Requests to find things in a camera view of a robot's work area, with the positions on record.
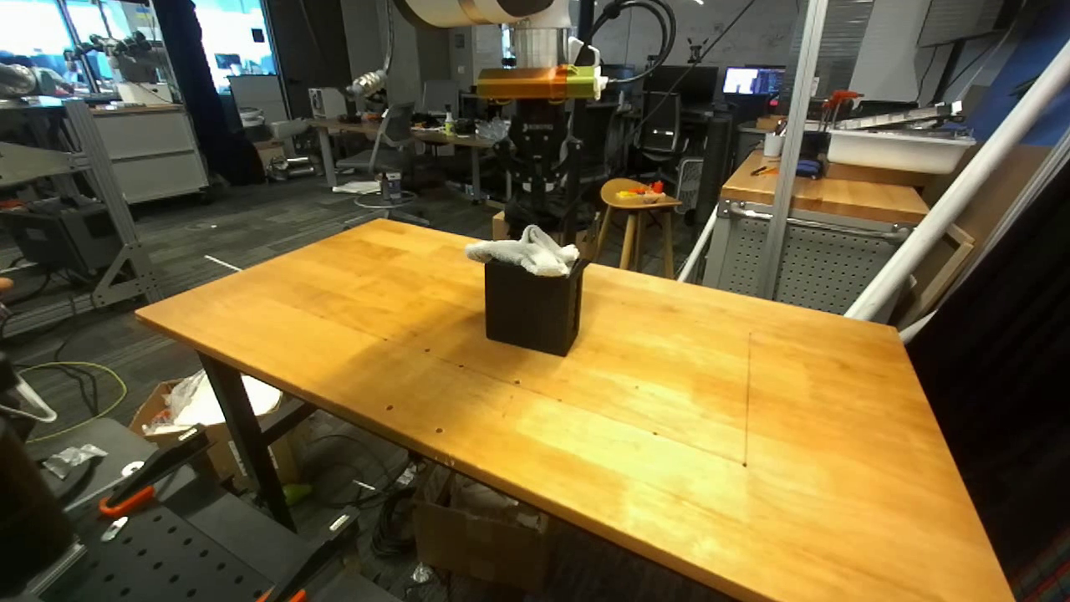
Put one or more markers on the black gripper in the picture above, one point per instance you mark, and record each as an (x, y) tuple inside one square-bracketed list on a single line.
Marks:
[(542, 136)]

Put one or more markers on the white terry towel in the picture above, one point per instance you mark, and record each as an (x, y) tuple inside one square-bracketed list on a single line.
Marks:
[(536, 255)]

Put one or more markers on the black perforated box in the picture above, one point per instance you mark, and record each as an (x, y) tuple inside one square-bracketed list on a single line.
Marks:
[(534, 311)]

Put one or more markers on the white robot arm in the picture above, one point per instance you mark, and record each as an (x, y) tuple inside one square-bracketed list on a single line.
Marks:
[(478, 12)]

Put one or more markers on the small cardboard box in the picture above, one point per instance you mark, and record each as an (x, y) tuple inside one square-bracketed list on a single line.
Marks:
[(478, 540)]

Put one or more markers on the cardboard box with white bag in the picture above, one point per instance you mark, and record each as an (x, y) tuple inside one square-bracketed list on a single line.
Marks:
[(184, 405)]

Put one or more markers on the orange yellow toy pieces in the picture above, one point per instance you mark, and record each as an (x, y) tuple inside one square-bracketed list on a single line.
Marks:
[(643, 193)]

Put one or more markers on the round wooden stool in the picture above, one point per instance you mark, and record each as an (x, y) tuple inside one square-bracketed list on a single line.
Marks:
[(665, 206)]

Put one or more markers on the black office chair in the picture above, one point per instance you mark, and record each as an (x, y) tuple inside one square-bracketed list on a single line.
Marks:
[(662, 127)]

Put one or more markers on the thin white tube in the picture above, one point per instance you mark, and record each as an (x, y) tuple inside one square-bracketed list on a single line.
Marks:
[(700, 242)]

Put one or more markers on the black pole stand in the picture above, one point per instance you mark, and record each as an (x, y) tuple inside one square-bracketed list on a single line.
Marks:
[(584, 35)]

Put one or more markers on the small white bottle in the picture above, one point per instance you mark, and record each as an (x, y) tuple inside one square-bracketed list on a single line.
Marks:
[(771, 145)]

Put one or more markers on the computer monitor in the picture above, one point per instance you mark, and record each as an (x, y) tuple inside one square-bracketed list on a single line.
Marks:
[(755, 80)]

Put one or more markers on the grey aluminium pole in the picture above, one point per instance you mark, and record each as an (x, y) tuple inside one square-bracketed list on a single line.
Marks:
[(792, 145)]

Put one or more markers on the red tool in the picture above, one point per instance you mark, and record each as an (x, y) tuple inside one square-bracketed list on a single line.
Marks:
[(838, 103)]

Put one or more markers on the white storage bin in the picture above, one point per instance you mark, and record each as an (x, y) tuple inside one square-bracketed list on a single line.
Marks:
[(904, 151)]

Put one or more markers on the black table leg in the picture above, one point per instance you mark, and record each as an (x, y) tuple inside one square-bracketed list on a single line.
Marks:
[(252, 445)]

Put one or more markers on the white cabinet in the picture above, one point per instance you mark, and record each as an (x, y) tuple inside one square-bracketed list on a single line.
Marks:
[(154, 155)]

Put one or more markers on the white pole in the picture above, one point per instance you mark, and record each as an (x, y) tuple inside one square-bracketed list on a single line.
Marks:
[(1006, 212), (957, 185)]

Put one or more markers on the grey metal shelving rack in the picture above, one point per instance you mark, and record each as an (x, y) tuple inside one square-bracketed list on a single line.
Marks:
[(111, 212)]

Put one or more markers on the blue board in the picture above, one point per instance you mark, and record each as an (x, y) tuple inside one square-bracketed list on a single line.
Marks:
[(1021, 54)]

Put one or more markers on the black perforated plate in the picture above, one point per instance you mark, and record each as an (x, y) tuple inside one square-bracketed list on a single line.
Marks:
[(188, 556)]

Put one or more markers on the clear plastic bag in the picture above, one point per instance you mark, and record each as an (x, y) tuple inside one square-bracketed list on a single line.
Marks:
[(72, 456)]

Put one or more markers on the person's dark clothed leg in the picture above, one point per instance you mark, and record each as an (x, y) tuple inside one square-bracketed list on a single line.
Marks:
[(29, 523)]

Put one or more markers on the yellow-green orange wrist camera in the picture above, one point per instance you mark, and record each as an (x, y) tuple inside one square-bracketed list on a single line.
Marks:
[(538, 86)]

